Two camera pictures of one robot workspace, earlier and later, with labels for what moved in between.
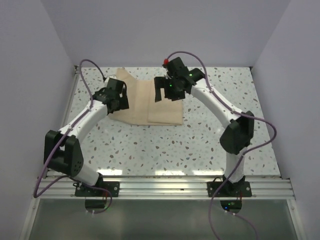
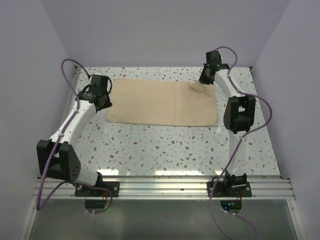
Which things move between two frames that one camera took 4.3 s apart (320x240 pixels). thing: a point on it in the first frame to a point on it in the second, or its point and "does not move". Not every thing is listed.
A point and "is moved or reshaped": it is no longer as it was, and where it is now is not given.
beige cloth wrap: (141, 95) is moved or reshaped
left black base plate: (113, 187) does not move
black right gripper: (161, 82) to (202, 79)
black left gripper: (122, 101) to (108, 103)
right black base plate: (242, 189) does not move
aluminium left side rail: (68, 104) does not move
